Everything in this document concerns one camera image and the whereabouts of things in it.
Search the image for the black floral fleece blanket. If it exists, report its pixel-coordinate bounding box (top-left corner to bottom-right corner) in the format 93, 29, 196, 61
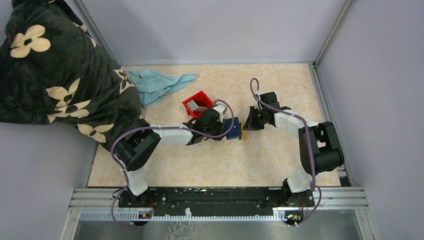
0, 0, 142, 150

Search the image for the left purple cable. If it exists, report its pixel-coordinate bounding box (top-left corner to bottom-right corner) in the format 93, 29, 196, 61
110, 99, 235, 229

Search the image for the purple cable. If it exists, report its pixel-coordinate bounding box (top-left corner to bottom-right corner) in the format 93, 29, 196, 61
110, 99, 235, 229
249, 77, 323, 226

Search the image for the aluminium frame post right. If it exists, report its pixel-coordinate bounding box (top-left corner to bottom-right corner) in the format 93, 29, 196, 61
313, 0, 357, 68

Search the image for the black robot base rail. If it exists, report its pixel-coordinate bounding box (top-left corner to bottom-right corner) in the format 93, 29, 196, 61
112, 185, 315, 225

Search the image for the cards stack in bin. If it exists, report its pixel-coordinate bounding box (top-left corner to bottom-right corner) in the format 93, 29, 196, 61
186, 100, 208, 113

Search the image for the gold credit card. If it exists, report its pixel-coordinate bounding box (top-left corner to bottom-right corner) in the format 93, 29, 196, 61
239, 121, 247, 140

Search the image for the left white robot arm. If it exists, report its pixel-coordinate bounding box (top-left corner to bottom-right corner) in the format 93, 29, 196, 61
110, 104, 227, 207

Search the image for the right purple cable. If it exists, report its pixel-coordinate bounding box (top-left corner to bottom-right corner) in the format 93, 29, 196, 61
249, 77, 323, 226

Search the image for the aluminium frame post left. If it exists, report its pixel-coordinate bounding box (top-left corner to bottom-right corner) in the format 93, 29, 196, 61
72, 0, 120, 64

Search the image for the red plastic bin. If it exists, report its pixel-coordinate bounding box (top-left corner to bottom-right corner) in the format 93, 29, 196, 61
182, 90, 213, 118

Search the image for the aluminium frame post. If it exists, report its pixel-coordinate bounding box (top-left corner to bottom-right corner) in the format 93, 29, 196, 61
313, 0, 357, 68
72, 0, 120, 64

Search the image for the navy leather card holder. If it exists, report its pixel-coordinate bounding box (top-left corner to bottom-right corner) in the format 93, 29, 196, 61
224, 117, 242, 140

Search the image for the light blue cloth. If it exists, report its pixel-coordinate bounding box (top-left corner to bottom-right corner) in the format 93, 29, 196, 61
127, 68, 198, 108

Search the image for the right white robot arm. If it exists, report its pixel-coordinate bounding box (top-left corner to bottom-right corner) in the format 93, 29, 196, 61
243, 92, 345, 206

